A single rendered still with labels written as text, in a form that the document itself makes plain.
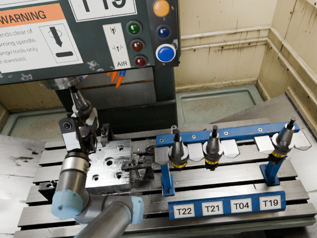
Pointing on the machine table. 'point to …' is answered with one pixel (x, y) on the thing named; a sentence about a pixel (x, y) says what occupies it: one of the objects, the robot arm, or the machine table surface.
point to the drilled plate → (96, 186)
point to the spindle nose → (61, 82)
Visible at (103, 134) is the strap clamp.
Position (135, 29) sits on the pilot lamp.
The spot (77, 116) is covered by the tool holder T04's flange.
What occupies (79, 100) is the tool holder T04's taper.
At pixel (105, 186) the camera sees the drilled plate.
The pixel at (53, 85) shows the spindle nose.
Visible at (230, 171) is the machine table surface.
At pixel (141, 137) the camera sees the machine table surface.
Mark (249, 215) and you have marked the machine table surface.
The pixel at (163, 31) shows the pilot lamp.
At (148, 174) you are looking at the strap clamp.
